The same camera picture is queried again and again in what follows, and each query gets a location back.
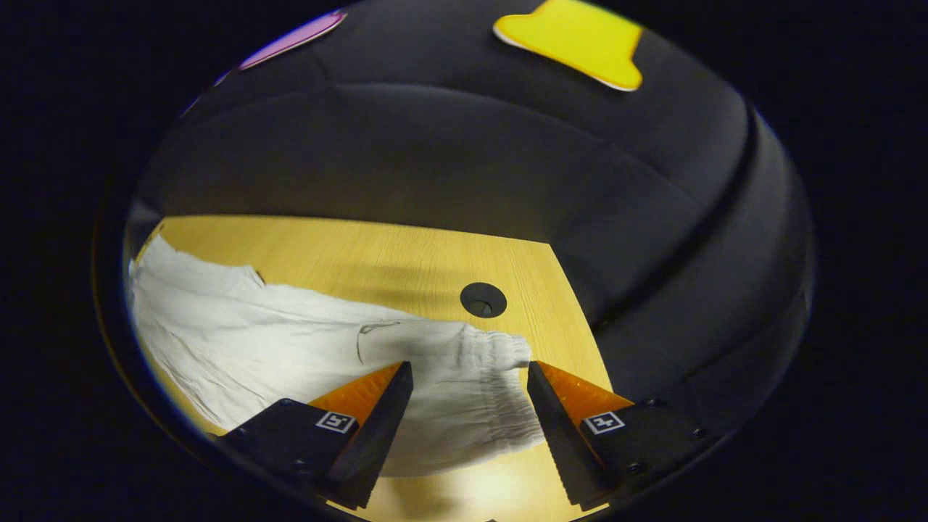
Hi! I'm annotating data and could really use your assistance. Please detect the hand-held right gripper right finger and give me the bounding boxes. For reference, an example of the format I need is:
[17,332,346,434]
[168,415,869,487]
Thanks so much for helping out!
[527,360,715,512]

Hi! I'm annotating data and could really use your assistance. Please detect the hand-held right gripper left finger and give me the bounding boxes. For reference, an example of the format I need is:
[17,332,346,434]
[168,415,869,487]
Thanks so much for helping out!
[214,361,415,510]

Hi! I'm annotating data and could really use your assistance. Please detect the white jeans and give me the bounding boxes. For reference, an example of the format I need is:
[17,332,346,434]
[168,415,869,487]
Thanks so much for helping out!
[129,236,546,478]

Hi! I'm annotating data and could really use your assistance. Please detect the black table grommet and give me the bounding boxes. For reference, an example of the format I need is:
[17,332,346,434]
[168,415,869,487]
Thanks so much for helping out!
[460,282,508,319]

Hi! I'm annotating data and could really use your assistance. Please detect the black backdrop cloth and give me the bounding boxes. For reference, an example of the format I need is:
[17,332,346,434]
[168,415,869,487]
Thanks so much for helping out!
[123,0,816,436]

